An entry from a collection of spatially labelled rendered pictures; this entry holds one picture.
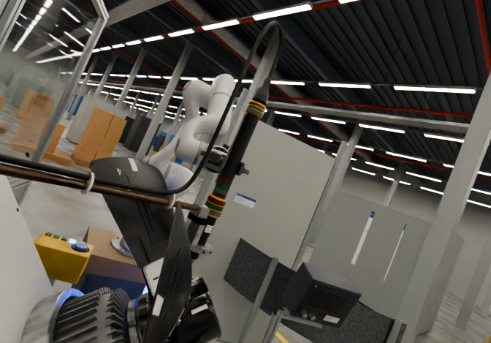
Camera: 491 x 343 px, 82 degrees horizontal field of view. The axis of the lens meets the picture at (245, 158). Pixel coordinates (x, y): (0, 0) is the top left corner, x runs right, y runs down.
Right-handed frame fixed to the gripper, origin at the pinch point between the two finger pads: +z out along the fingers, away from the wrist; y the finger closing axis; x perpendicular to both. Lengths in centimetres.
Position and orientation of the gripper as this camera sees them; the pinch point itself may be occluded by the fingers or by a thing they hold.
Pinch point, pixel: (231, 164)
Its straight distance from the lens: 67.3
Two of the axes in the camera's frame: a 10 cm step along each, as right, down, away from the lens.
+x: 3.9, -9.2, 0.6
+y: -8.7, -3.9, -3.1
